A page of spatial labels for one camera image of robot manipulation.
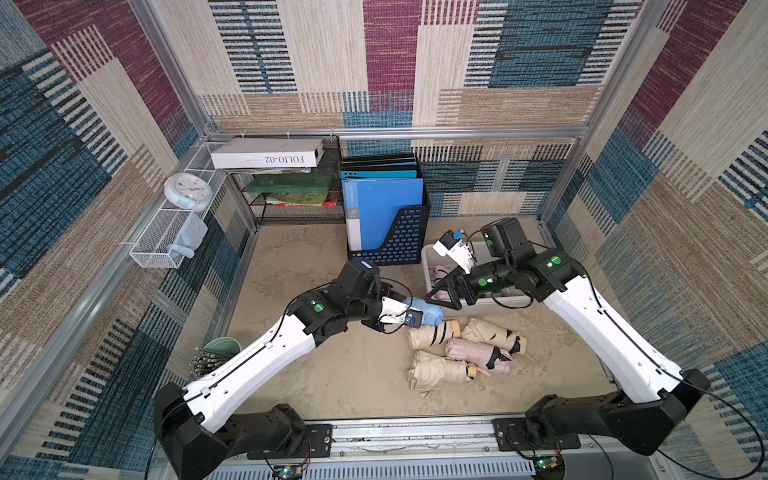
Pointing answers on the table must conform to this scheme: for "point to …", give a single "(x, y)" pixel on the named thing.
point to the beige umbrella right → (480, 330)
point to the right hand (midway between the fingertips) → (433, 289)
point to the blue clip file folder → (372, 206)
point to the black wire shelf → (295, 196)
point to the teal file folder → (377, 174)
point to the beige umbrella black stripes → (419, 337)
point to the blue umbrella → (432, 314)
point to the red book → (331, 200)
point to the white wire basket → (151, 250)
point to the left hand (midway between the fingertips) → (399, 291)
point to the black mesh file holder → (403, 241)
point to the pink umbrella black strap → (492, 359)
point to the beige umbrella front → (428, 372)
